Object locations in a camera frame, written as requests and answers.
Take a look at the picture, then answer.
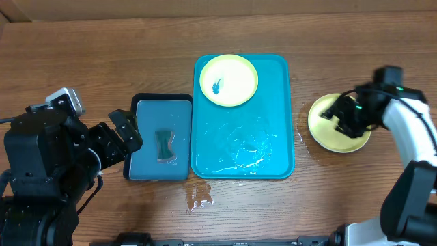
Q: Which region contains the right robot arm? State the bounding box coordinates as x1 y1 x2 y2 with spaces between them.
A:
320 66 436 245

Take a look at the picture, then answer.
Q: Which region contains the black water basin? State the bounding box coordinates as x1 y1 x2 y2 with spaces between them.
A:
124 93 193 181

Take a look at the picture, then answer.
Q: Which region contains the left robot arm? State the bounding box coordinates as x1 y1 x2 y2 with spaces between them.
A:
1 87 143 245

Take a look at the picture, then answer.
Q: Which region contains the small yellow plate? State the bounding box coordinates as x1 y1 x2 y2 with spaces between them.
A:
199 54 258 107

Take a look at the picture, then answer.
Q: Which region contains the teal plastic tray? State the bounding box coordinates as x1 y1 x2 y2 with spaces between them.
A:
191 54 295 180

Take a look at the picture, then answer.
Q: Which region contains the large yellow plate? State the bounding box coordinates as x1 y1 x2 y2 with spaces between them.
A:
307 94 371 153

